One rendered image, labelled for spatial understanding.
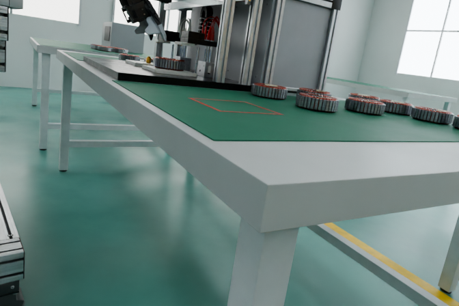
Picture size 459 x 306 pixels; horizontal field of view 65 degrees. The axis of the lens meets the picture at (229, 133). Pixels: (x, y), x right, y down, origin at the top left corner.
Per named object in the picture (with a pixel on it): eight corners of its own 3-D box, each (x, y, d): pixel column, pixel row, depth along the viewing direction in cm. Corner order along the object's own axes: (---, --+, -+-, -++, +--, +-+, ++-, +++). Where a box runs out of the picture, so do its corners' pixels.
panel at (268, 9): (259, 86, 123) (274, -6, 117) (184, 67, 178) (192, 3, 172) (261, 87, 124) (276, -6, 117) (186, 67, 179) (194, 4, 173)
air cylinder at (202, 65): (203, 76, 131) (205, 61, 130) (195, 74, 137) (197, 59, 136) (216, 78, 133) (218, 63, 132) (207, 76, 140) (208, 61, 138)
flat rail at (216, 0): (227, 3, 112) (228, -7, 111) (160, 10, 164) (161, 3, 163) (230, 4, 112) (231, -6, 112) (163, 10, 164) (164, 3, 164)
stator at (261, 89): (284, 101, 106) (287, 89, 105) (247, 95, 108) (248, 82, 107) (287, 98, 117) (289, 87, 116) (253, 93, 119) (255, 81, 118)
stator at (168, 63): (158, 68, 120) (159, 57, 119) (149, 65, 130) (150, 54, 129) (189, 72, 125) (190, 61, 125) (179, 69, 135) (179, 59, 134)
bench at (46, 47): (33, 151, 258) (37, 44, 242) (28, 104, 412) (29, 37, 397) (178, 150, 313) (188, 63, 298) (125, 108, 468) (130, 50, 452)
